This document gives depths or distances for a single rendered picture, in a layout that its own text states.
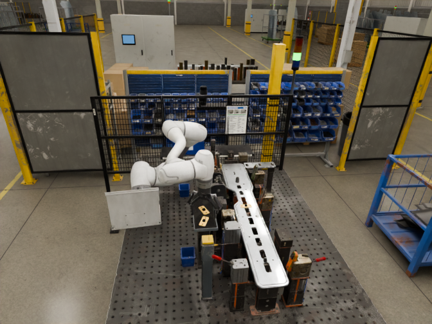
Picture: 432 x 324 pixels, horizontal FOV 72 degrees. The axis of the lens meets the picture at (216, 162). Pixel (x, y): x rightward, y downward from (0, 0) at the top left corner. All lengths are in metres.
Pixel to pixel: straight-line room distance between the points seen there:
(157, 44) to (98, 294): 6.94
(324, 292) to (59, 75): 3.63
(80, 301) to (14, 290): 0.63
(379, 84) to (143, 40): 6.06
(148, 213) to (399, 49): 3.91
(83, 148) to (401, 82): 4.57
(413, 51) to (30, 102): 5.07
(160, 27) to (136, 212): 6.82
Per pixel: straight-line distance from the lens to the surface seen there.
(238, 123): 3.00
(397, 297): 3.39
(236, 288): 1.83
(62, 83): 4.22
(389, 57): 4.87
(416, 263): 3.53
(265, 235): 2.00
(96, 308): 2.99
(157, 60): 8.83
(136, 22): 8.76
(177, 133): 1.92
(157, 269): 2.20
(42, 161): 4.77
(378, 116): 5.13
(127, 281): 2.18
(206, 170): 1.55
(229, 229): 1.84
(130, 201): 2.39
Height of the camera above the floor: 2.31
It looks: 28 degrees down
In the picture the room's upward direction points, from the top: 2 degrees clockwise
